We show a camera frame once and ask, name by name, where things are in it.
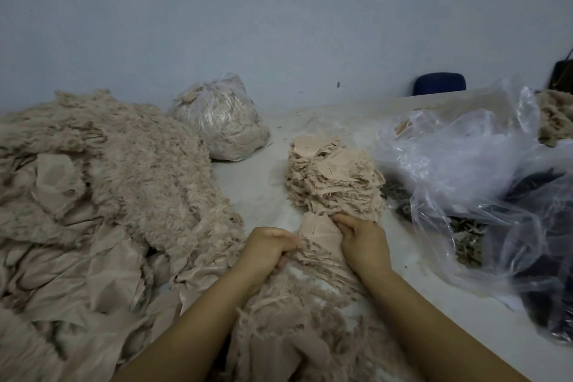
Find person's right hand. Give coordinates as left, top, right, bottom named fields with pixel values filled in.
left=330, top=211, right=395, bottom=284

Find person's left hand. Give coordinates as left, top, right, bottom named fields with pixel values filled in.
left=233, top=226, right=306, bottom=289

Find beige scrap strips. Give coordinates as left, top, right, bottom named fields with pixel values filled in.
left=219, top=247, right=422, bottom=382

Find stack of sorted beige pieces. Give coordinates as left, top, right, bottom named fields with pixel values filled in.
left=286, top=134, right=346, bottom=204

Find large pile beige fabric scraps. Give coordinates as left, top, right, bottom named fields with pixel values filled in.
left=0, top=90, right=247, bottom=382

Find person's left forearm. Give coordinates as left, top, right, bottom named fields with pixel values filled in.
left=112, top=265, right=270, bottom=382

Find person's right forearm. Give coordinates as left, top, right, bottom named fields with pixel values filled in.
left=362, top=270, right=529, bottom=382

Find beige fur pile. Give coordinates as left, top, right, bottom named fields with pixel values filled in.
left=535, top=89, right=573, bottom=147

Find large clear plastic bag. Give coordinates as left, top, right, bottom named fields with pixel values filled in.
left=376, top=77, right=573, bottom=343

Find clear bag of beige scraps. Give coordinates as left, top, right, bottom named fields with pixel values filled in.
left=170, top=73, right=272, bottom=162

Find blue chair back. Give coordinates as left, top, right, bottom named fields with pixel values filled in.
left=412, top=72, right=467, bottom=96

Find black handbag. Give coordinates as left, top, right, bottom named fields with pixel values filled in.
left=548, top=46, right=573, bottom=94

